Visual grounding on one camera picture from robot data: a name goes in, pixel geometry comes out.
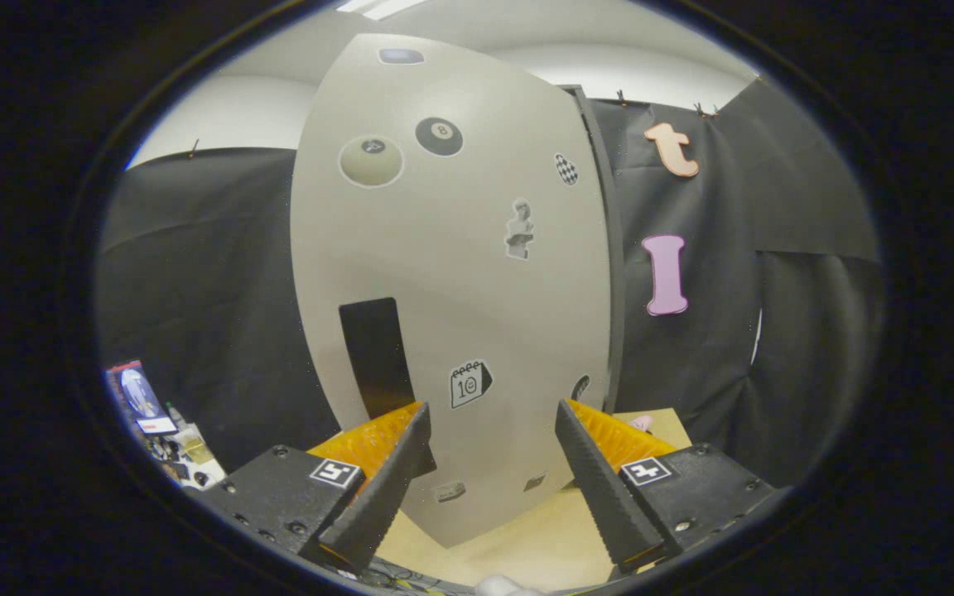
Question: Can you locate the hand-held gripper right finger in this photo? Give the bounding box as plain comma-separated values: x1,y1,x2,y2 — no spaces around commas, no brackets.
556,399,793,574

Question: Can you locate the black backdrop cloth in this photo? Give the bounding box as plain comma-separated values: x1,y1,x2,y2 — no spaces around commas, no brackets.
96,79,884,491

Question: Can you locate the white shoe cabinet door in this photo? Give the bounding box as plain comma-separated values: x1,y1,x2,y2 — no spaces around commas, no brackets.
289,33,615,549

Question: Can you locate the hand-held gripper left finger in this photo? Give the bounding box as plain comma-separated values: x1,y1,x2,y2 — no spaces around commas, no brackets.
194,401,432,576

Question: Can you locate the ceiling light panel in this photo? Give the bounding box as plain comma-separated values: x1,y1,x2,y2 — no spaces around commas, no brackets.
336,0,430,22

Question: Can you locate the pile of small desk clutter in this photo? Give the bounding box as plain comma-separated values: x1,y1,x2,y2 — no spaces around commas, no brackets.
104,358,228,491

